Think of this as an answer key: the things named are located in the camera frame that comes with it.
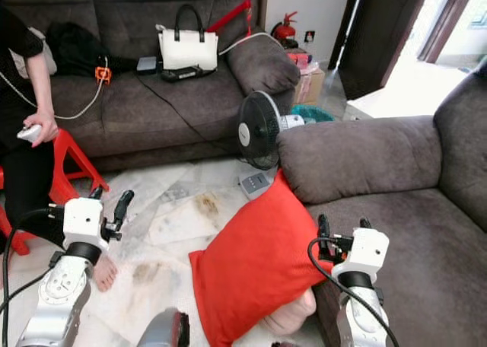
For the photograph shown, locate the red pillow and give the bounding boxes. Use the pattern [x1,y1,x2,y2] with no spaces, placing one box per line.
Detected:
[188,170,337,347]

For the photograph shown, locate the white hand controller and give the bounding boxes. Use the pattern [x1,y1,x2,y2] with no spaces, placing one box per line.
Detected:
[17,124,43,142]

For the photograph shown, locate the brown fabric two-seat sofa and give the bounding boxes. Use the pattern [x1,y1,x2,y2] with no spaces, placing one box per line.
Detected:
[276,58,487,347]

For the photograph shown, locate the pink pillow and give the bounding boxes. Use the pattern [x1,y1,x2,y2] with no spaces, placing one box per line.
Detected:
[261,290,317,337]

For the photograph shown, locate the grey fabric long sofa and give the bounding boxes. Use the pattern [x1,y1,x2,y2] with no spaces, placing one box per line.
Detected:
[0,0,301,174]

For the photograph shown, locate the person's left hand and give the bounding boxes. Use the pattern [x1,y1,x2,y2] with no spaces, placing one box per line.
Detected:
[29,111,59,144]

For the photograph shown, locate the red plastic stool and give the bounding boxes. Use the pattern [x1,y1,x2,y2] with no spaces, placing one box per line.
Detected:
[0,128,111,256]

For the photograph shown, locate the person in black clothes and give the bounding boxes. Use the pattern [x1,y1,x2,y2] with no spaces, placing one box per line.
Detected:
[0,5,123,293]

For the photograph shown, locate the teal basket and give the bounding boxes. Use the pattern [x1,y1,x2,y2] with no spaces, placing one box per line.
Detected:
[291,103,336,124]

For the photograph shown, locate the orange clip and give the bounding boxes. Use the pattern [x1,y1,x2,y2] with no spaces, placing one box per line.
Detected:
[95,65,113,84]

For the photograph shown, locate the small grey box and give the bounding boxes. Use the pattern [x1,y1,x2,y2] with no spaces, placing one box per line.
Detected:
[137,56,160,75]

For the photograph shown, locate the black cloth bag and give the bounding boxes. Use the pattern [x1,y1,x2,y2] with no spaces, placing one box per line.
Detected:
[46,21,139,77]

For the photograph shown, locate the cardboard box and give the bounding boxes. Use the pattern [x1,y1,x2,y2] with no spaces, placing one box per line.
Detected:
[297,67,326,106]

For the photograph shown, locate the flat black device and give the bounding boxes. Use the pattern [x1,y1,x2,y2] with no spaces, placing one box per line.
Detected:
[161,65,218,83]

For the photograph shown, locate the pink red packet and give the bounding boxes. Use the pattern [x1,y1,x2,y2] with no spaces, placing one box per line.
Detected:
[287,50,313,68]

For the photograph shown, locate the dark door panel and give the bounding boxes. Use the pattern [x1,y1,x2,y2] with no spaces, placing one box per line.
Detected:
[337,0,433,100]

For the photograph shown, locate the red fire extinguisher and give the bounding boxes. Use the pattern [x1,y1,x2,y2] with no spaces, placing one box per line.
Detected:
[270,11,299,49]

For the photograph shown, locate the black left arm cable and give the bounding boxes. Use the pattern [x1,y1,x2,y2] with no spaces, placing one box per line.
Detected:
[2,204,68,347]

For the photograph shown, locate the white controller cord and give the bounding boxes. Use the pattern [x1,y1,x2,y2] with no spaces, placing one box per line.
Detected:
[0,54,109,122]

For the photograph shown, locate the white handbag black handles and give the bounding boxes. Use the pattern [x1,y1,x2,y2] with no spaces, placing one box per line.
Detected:
[156,4,220,72]

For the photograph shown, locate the white cable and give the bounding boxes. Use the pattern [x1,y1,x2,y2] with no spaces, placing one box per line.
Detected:
[217,31,284,56]

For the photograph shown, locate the brown door frame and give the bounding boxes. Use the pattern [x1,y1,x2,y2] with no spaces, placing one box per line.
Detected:
[419,0,487,62]

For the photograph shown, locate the red metal frame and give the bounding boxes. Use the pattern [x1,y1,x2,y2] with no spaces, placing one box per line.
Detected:
[207,0,253,34]

